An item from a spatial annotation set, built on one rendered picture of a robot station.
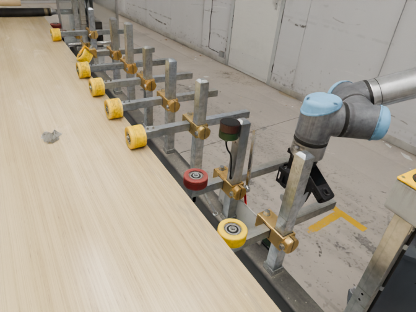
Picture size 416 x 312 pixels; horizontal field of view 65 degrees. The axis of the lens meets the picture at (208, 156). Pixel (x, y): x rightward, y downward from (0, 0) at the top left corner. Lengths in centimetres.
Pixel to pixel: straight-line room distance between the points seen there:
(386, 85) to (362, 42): 278
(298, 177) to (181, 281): 37
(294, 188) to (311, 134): 14
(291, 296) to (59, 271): 63
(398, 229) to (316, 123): 30
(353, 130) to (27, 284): 82
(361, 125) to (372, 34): 290
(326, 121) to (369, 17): 297
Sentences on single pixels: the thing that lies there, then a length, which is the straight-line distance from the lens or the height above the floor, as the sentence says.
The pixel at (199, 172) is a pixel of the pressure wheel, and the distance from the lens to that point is 108.
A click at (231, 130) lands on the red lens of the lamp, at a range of 95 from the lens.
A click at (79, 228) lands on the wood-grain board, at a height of 90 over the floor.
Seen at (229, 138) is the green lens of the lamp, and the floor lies 106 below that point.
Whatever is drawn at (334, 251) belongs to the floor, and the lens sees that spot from 227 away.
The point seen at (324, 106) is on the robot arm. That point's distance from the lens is 84.
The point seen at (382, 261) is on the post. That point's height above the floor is 103.
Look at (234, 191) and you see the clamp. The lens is 109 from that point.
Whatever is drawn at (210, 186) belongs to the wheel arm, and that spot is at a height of 85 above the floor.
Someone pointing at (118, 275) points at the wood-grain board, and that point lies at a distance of 80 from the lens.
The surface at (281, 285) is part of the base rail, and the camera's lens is 107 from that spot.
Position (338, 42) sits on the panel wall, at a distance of 395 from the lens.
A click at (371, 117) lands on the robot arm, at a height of 121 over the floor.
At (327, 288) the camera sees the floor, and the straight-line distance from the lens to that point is 206.
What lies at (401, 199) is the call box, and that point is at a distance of 67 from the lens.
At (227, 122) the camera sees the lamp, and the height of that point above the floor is 110.
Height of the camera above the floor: 153
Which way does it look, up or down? 33 degrees down
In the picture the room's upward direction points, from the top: 6 degrees clockwise
